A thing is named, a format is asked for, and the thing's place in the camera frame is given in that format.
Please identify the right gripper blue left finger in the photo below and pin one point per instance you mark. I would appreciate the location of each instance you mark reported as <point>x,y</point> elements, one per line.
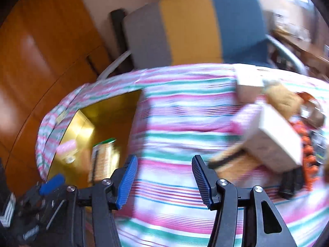
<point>109,195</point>

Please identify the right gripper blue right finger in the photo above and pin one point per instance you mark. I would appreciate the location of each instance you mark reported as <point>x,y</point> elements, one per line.
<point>219,195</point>

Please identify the cracker pack green ends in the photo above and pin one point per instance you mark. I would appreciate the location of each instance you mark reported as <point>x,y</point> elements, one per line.
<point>104,161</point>

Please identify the gold maroon gift box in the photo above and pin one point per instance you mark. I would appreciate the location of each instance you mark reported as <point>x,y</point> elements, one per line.
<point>109,118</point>

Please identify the large white carton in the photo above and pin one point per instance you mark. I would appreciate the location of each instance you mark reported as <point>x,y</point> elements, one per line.
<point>273,141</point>

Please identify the orange plastic rack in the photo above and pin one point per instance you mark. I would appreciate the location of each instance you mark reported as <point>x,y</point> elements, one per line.
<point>309,167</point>

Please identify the black universal charger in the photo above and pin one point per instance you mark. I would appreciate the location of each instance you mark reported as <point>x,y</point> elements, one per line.
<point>319,146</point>

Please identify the small yellow sponge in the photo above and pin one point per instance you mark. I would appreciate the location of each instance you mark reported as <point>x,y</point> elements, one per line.
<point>284,101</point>

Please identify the pink hair roller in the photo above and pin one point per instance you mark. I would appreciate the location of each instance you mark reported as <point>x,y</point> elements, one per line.
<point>67,151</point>

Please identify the black clip tool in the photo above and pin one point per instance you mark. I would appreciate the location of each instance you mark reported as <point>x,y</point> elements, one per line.
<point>291,182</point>

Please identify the striped tablecloth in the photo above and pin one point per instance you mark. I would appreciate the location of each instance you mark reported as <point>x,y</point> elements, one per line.
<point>185,110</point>

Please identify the small white box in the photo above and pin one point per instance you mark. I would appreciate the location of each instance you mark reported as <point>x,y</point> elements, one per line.
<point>249,85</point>

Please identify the crumpled snack bag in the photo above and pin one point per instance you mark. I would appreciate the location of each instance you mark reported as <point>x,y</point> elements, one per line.
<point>311,111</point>

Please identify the tricolour armchair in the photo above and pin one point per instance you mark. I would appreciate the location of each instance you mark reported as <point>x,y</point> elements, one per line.
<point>182,32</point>

